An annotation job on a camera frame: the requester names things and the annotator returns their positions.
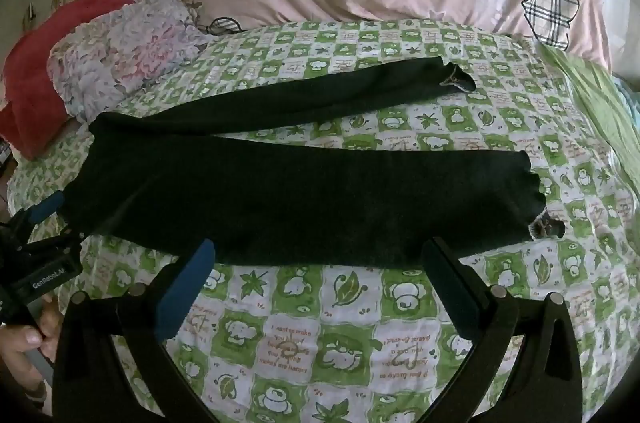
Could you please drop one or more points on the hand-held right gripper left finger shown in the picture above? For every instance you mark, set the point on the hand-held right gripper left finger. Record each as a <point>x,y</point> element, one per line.
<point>185,288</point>

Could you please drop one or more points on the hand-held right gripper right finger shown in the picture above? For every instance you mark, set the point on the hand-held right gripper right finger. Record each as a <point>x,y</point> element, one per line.
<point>460,303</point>

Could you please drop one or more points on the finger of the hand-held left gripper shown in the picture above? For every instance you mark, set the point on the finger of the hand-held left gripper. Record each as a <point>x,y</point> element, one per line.
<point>46,206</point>
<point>62,240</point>

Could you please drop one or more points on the black pants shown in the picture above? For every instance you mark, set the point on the black pants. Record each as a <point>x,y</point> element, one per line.
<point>280,193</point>

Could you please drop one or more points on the person's left hand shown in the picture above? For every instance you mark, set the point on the person's left hand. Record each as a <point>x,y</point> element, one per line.
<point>22,345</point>

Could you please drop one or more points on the green patterned bedsheet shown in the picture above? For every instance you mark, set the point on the green patterned bedsheet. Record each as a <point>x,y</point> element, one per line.
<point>350,343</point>

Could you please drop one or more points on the red pillow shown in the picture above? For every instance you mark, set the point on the red pillow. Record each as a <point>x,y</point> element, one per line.
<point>35,73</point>

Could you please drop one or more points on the floral ruffled pillow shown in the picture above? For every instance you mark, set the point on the floral ruffled pillow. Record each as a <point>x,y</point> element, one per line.
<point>125,53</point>

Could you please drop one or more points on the plain green cloth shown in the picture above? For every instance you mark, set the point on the plain green cloth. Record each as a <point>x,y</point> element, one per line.
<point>600,103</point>

